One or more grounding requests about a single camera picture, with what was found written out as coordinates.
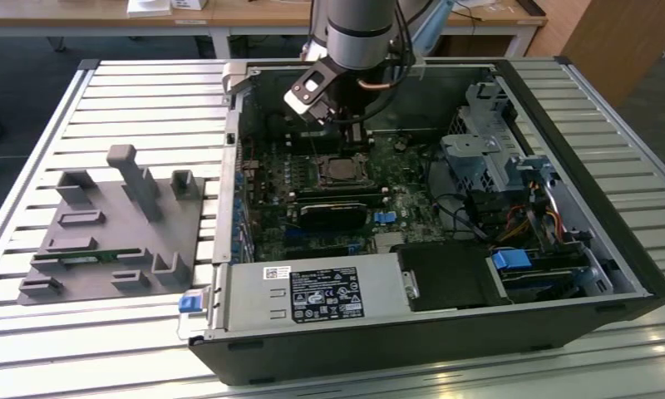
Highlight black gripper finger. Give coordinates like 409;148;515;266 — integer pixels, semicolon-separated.
339;121;375;153

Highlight silver CPU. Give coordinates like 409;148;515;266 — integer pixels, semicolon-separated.
321;159;359;179

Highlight metal socket cover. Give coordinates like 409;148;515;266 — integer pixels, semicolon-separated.
315;154;374;187

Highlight CPU socket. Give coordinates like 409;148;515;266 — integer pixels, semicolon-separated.
313;152;381;188

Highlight green motherboard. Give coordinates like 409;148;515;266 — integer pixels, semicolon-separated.
237;132;450;263

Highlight pale blue teach pendant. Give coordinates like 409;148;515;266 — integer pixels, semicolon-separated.
409;0;455;55

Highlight black graphics card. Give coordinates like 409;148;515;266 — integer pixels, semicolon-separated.
295;201;370;232

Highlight metal drive cage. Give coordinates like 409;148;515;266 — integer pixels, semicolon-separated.
437;81;561;196

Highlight black plastic shroud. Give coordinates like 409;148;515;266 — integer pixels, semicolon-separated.
391;243;510;313

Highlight blue disk carrier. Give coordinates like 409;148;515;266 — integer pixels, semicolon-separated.
490;248;533;273

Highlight silver power supply unit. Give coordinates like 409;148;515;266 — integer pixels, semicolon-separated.
213;253;417;333

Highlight wooden cabinet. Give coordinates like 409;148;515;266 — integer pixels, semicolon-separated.
523;0;665;109

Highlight grey parts rack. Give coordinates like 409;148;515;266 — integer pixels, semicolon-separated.
18;143;209;307

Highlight blue case latch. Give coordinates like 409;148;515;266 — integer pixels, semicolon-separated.
177;290;209;315

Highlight black open PC case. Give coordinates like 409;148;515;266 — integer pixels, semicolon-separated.
186;57;665;386

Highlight green RAM stick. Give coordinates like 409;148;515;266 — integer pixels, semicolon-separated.
31;247;145;265

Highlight wooden desk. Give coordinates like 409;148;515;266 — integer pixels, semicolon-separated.
0;0;550;59

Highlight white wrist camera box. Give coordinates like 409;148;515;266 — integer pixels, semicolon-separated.
283;68;333;124

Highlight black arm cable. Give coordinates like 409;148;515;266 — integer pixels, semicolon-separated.
331;0;419;125

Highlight black case cable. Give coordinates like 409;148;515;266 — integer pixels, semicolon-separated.
425;157;494;242

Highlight yellow red wire bundle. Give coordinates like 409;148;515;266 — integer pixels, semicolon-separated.
497;186;566;242

